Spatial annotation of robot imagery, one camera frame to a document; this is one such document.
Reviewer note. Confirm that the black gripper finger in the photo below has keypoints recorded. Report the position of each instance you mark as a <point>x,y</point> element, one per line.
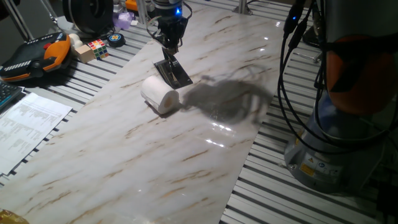
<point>167,42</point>
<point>177,42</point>

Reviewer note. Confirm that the slanted aluminium frame bar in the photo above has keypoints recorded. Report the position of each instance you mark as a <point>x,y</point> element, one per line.
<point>18,20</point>

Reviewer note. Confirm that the plain wooden cube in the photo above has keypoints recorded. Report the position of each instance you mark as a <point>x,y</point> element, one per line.
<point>84,53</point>

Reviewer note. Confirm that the colourful Rubik's cube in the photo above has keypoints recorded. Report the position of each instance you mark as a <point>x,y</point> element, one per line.
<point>98,49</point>

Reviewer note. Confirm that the gold foil packet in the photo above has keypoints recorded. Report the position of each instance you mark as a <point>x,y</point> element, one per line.
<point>11,217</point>

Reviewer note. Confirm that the orange black teach pendant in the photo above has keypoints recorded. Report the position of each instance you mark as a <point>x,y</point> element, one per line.
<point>31,59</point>

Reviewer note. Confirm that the large black spool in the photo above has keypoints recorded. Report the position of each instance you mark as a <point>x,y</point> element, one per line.
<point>88,15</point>

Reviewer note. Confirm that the round black blue disc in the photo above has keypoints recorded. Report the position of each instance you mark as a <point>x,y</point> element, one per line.
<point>116,40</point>

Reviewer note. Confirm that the white toilet paper roll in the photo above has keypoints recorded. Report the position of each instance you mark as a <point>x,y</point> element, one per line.
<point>157,93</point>

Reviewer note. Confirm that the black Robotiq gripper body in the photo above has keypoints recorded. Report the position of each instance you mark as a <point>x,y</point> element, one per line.
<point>171,21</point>

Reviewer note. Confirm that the purple translucent object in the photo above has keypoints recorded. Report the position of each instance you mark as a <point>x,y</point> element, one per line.
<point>123,20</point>

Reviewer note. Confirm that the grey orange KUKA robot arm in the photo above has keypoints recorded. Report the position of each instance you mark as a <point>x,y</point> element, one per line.
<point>351,25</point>

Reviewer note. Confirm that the small white rounded figure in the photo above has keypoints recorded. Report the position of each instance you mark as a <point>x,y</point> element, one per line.
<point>74,40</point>

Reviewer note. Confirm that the aluminium profile post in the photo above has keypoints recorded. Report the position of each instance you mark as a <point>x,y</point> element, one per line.
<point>141,12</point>

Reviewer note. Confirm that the metal post foot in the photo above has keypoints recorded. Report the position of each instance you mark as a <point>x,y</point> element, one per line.
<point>242,7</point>

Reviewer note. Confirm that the orange box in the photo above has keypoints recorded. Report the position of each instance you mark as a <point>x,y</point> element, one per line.
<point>132,4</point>

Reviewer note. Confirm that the marble pattern table sheet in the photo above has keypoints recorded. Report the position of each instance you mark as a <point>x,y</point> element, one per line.
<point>140,149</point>

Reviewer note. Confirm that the printed white paper sheets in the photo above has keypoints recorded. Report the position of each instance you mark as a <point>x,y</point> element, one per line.
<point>28,127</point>

